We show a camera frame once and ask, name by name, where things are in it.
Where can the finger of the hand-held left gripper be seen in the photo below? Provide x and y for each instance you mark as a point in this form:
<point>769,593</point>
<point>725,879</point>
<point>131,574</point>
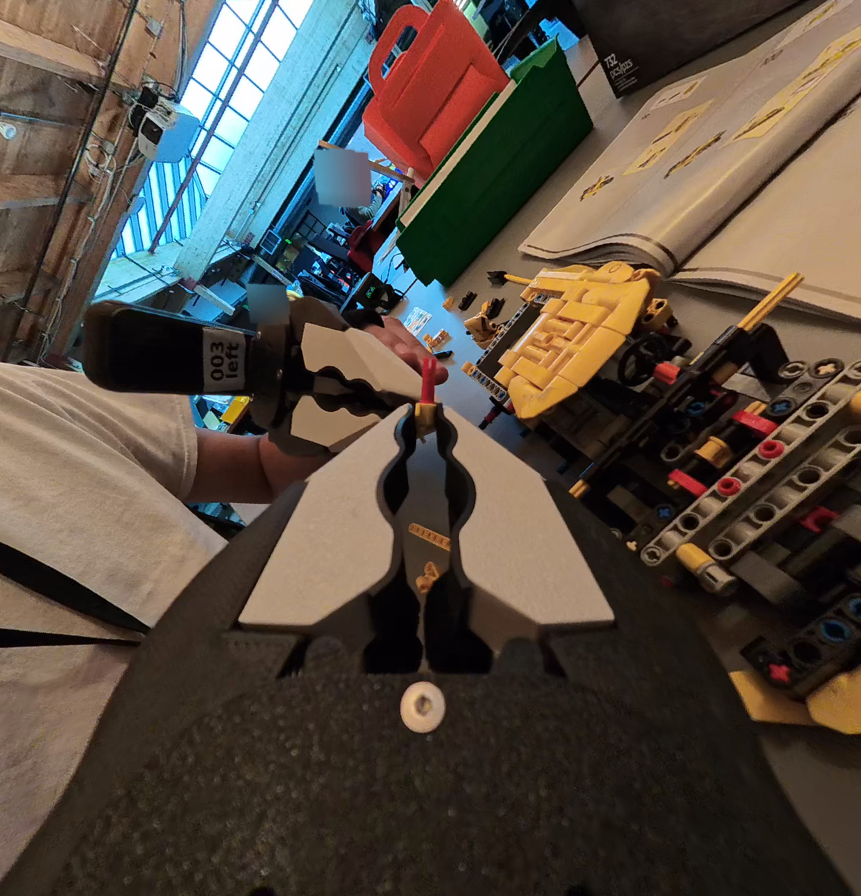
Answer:
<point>360,353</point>
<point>325,428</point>

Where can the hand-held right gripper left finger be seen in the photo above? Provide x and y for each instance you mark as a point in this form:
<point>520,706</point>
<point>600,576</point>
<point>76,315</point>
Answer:
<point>318,560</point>

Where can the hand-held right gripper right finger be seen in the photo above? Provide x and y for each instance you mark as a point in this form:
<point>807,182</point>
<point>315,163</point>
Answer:
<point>535,560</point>

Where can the red pin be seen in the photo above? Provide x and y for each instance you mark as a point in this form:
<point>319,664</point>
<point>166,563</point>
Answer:
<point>429,374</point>

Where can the small yellow connector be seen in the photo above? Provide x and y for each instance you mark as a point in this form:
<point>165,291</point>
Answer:
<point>425,414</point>

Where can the long yellow holed beam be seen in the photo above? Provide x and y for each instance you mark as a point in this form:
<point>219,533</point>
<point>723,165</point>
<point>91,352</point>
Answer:
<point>430,535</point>

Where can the yellow black toy car model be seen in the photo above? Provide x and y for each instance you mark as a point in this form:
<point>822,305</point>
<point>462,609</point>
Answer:
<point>577,343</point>

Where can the grey desk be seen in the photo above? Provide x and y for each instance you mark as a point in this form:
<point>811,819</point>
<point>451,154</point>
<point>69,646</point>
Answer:
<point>535,448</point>

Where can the person's left hand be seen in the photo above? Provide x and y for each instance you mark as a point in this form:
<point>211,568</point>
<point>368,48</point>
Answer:
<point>409,346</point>

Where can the printed sticker sheet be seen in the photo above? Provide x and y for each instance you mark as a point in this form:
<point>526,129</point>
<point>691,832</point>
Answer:
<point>420,318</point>

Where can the red office chair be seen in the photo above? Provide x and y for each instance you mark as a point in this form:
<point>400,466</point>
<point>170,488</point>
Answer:
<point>360,241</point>

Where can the small yellow black subassembly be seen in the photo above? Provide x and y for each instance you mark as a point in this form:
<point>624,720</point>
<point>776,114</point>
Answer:
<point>486,323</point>

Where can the yellow axle with black end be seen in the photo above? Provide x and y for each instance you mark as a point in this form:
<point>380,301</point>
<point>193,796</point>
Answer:
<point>507,278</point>

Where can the white ceiling device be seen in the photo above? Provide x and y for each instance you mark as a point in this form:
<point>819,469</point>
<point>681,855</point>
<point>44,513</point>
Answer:
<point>157,129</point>

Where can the green storage bin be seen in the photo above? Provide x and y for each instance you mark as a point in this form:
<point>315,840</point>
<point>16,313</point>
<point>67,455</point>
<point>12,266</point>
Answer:
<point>500,175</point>

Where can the ceiling spot lamp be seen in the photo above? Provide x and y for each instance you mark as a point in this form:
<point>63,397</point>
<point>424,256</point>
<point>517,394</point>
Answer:
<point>7,129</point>

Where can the orange carry bag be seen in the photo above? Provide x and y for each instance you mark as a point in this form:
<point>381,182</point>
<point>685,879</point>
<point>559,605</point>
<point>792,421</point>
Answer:
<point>437,91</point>

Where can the building instruction booklet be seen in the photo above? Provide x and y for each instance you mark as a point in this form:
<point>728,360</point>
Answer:
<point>717,175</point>

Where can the toy car set box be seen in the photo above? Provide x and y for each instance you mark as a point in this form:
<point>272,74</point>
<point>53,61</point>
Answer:
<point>647,35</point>

